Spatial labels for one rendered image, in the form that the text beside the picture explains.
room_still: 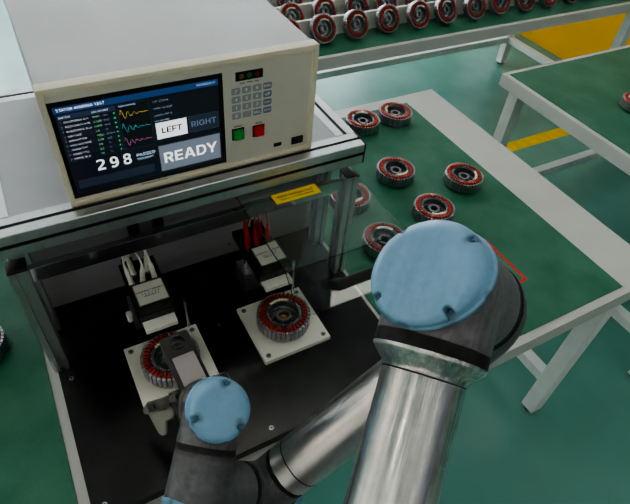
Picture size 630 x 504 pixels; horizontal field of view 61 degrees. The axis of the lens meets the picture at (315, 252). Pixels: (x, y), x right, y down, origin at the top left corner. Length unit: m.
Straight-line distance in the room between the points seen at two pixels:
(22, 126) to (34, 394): 0.51
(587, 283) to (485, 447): 0.76
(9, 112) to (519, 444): 1.77
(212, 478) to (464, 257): 0.39
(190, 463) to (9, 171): 0.61
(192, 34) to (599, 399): 1.89
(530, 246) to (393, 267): 1.02
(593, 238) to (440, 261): 1.16
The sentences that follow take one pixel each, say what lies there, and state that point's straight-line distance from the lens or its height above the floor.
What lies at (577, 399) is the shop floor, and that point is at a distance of 2.26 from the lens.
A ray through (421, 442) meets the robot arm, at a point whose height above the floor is 1.25.
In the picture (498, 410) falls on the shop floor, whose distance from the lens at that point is 2.10.
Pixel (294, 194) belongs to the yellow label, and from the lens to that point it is 1.01.
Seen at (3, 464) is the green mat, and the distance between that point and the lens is 1.13.
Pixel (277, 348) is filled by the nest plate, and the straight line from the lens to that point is 1.12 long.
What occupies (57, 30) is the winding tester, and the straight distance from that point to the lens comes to 1.01.
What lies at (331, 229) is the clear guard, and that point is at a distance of 0.95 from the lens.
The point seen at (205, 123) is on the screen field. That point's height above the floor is 1.22.
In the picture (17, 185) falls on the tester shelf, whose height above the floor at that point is 1.11.
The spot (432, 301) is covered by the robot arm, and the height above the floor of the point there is 1.34.
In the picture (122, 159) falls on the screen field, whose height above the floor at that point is 1.18.
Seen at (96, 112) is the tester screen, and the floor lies 1.27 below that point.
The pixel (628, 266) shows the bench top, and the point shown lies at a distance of 1.62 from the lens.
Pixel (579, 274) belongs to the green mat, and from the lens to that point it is 1.52.
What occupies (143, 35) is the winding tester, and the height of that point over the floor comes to 1.32.
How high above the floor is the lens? 1.71
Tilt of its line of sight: 45 degrees down
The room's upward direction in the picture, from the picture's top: 6 degrees clockwise
